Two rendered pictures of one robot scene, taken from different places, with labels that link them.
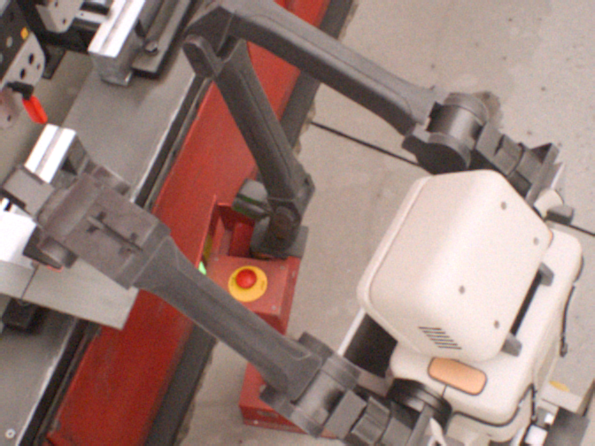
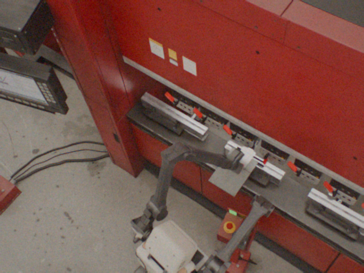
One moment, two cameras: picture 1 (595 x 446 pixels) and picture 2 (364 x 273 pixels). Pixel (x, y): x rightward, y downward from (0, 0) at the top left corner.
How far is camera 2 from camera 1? 1.74 m
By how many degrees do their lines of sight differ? 45
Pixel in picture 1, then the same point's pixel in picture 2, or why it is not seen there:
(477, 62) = not seen: outside the picture
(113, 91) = (304, 197)
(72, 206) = (181, 147)
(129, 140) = (282, 198)
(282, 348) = (158, 195)
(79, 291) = (222, 172)
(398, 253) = (173, 229)
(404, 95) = (226, 251)
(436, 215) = (178, 239)
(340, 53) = (239, 234)
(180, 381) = not seen: hidden behind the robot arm
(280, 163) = not seen: hidden behind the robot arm
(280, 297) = (222, 235)
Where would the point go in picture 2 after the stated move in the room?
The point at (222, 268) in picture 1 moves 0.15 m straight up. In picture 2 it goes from (236, 220) to (237, 212)
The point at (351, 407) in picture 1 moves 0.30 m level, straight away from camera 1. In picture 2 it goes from (148, 214) to (205, 224)
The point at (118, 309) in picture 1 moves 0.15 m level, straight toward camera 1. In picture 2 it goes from (214, 180) to (189, 187)
